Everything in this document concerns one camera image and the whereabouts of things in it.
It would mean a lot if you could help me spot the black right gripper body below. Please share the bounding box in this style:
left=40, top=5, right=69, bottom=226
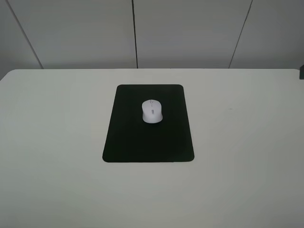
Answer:
left=299, top=65, right=304, bottom=80

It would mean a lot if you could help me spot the black rectangular mouse pad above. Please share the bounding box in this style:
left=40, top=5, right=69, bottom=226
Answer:
left=103, top=84, right=194, bottom=162

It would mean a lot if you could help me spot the white wireless computer mouse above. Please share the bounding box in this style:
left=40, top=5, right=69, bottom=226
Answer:
left=142, top=99, right=163, bottom=124

